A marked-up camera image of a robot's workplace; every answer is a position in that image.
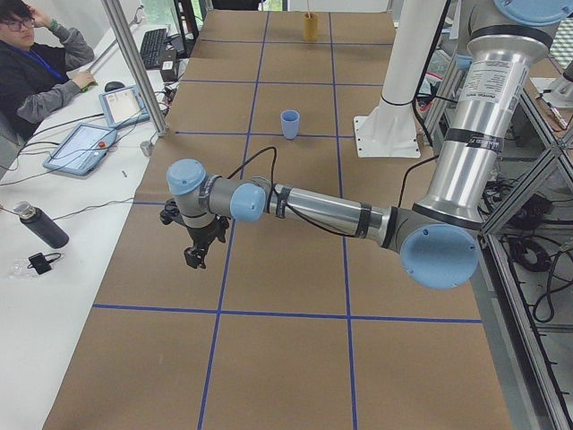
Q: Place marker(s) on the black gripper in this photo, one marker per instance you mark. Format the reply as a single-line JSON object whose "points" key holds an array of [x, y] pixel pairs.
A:
{"points": [[200, 234]]}

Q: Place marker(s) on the blue plastic cup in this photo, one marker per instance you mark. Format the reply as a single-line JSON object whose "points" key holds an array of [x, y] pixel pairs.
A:
{"points": [[290, 121]]}

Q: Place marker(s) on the bamboo chopstick holder cup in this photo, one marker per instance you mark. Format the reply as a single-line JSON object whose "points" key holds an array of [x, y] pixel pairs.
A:
{"points": [[310, 29]]}

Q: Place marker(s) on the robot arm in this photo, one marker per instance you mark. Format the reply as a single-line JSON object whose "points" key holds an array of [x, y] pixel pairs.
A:
{"points": [[435, 238]]}

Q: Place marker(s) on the near teach pendant tablet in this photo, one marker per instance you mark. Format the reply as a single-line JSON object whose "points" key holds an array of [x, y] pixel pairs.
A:
{"points": [[82, 149]]}

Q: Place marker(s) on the teach pendant tablet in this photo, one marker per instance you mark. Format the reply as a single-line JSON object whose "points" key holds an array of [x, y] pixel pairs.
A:
{"points": [[123, 107], [82, 149]]}

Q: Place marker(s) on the small black adapter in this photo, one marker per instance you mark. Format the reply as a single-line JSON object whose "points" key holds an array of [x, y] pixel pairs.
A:
{"points": [[42, 263]]}

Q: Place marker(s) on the far teach pendant tablet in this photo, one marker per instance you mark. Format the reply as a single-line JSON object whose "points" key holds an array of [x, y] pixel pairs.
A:
{"points": [[123, 107]]}

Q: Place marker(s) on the black water bottle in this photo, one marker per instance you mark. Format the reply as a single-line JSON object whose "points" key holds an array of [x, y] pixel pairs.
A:
{"points": [[41, 225]]}

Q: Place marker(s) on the black box on desk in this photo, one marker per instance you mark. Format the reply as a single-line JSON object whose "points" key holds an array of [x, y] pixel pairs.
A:
{"points": [[169, 70]]}

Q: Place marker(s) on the black computer mouse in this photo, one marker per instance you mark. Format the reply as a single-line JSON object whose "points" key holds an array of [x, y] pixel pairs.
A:
{"points": [[113, 85]]}

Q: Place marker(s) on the black keyboard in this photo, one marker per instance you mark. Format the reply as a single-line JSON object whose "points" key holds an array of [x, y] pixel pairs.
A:
{"points": [[152, 48]]}

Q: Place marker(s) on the seated person in hoodie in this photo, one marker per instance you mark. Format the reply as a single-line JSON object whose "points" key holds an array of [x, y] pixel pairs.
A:
{"points": [[37, 53]]}

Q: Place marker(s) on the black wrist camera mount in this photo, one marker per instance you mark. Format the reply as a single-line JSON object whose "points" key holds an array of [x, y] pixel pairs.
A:
{"points": [[170, 213]]}

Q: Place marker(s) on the white camera mast pillar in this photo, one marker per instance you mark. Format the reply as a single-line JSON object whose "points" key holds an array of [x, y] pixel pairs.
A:
{"points": [[390, 129]]}

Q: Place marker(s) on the aluminium frame post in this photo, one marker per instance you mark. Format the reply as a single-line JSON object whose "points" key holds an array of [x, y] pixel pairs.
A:
{"points": [[130, 52]]}

